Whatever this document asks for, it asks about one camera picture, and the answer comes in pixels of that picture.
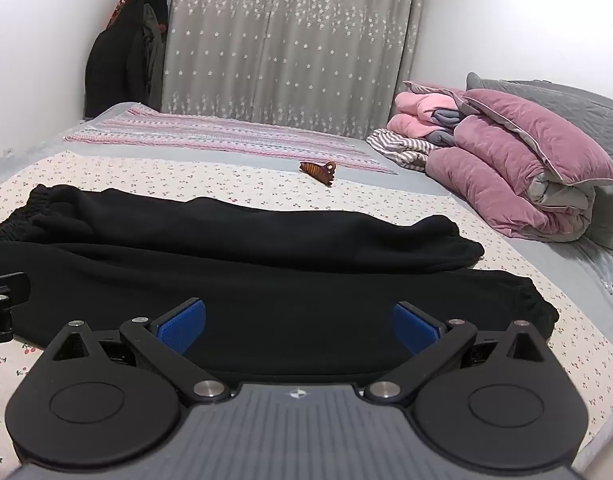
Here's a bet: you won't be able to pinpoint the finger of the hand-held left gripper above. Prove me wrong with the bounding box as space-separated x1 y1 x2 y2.
0 272 30 345

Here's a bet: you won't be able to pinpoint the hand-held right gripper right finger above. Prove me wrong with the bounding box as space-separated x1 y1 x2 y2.
364 301 557 404

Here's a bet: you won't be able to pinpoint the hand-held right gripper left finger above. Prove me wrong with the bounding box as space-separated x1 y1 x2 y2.
45 297 232 404

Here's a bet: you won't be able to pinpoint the black pants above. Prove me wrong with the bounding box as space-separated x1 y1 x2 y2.
0 184 560 386

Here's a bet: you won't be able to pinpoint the grey bed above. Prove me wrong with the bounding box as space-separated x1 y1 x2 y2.
0 101 613 480

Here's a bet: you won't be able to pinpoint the cherry print bed sheet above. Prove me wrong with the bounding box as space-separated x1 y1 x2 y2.
0 150 613 480

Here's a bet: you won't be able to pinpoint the folded pink quilt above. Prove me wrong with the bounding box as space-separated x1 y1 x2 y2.
425 115 597 243

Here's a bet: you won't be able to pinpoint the striped folded cloth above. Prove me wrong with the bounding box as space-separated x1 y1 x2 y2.
367 128 437 172

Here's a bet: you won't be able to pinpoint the brown hair clip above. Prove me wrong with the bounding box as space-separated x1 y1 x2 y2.
299 160 337 187

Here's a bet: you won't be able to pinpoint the pink striped blanket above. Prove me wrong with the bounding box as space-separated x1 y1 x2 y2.
64 106 400 176

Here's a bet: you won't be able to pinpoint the folded pink fleece clothing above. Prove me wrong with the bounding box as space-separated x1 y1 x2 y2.
388 80 470 143

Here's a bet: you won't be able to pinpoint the grey-blue folded garment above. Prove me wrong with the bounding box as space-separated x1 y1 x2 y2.
427 109 462 148

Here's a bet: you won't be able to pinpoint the pink pillow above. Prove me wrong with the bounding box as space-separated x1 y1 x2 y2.
461 89 613 186

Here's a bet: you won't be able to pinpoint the black hanging coat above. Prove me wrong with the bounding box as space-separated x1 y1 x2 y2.
84 0 168 118

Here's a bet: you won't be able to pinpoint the grey hanging garment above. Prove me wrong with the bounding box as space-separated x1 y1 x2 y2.
144 2 166 111

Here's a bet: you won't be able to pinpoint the grey star print curtain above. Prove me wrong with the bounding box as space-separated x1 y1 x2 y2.
159 0 427 138

